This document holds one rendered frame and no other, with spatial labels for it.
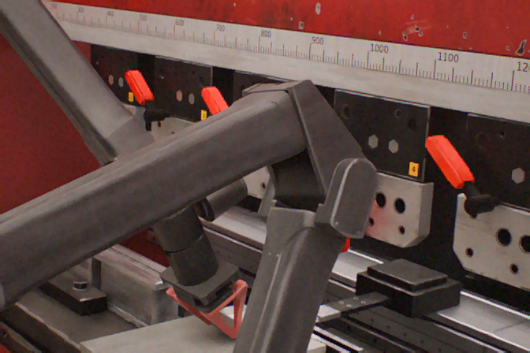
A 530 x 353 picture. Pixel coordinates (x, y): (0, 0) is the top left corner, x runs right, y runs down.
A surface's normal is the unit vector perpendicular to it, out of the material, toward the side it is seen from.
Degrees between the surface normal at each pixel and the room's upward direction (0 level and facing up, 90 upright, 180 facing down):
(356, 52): 90
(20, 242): 75
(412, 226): 90
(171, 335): 0
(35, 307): 0
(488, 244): 90
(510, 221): 90
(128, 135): 68
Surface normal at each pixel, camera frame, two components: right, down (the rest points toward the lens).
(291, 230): -0.75, -0.35
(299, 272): 0.53, 0.06
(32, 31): 0.41, -0.11
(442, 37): -0.77, 0.10
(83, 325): 0.05, -0.98
